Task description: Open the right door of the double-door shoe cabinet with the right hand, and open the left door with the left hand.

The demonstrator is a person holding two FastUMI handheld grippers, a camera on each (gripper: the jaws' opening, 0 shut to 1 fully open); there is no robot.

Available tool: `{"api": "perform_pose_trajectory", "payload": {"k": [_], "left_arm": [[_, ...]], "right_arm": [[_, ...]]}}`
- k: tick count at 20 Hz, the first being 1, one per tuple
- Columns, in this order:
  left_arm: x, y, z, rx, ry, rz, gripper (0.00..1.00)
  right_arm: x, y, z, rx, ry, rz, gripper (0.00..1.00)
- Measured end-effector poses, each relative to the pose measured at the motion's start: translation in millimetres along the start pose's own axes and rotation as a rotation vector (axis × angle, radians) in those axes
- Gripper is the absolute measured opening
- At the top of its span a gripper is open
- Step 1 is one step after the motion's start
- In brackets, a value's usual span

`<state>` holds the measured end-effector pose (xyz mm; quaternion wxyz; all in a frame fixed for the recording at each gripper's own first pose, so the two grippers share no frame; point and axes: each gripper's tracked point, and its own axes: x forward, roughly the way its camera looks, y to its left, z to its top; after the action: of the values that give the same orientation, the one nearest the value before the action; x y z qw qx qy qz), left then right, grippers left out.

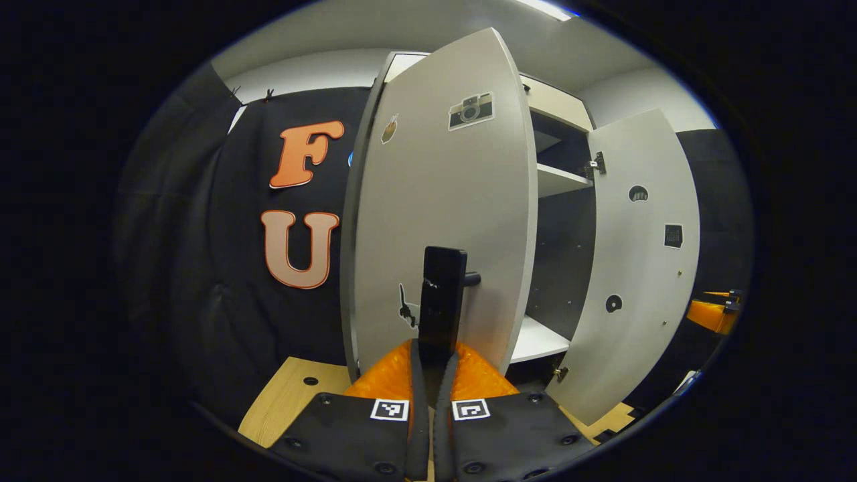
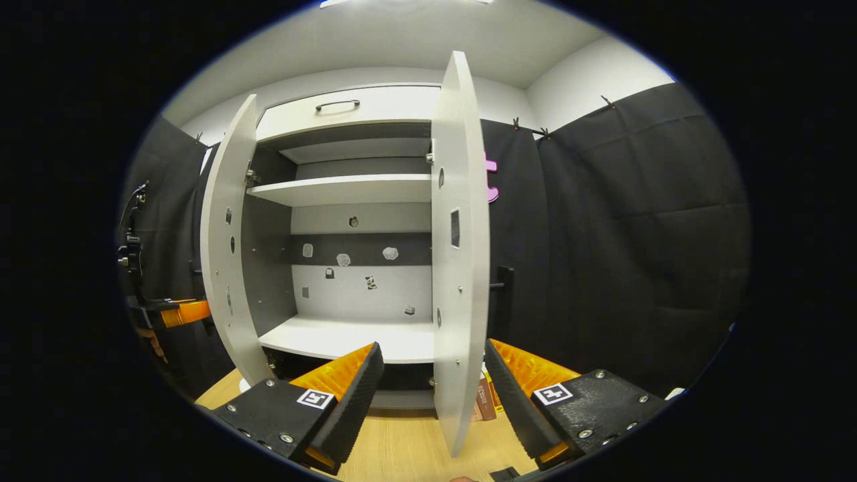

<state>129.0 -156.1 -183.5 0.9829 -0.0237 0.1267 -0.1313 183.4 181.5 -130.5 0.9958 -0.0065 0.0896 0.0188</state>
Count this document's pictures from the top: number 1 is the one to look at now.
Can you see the wide ceiling light panel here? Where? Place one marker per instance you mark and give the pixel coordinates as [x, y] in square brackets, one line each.
[546, 8]

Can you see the beige double-door shoe cabinet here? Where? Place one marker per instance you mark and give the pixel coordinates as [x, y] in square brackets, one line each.
[562, 268]

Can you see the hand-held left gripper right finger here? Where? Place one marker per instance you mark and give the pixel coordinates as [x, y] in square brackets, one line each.
[515, 428]

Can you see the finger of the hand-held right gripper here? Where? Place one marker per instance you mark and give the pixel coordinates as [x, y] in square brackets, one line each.
[710, 316]

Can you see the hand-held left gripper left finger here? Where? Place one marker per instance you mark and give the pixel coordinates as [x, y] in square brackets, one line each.
[348, 428]

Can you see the metal door hinge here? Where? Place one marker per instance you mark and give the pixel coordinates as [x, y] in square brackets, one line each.
[596, 165]
[560, 373]

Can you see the beige cabinet door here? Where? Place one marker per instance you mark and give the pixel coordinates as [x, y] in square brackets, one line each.
[636, 268]
[455, 201]

